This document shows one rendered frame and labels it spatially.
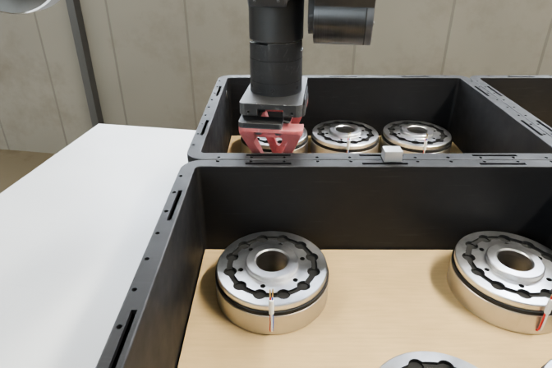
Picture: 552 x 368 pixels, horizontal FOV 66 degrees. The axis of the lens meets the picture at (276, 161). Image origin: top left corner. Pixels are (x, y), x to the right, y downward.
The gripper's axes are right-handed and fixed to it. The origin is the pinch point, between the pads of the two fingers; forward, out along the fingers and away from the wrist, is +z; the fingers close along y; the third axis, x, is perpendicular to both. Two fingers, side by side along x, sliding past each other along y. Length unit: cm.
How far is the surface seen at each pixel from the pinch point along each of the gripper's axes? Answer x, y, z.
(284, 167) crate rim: -2.0, -9.5, -4.4
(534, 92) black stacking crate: -38.9, 25.2, -1.9
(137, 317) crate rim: 4.5, -29.0, -4.6
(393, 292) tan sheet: -13.0, -14.6, 5.5
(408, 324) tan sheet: -13.8, -18.4, 5.4
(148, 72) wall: 86, 160, 38
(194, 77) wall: 61, 158, 39
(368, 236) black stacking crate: -10.9, -8.4, 4.0
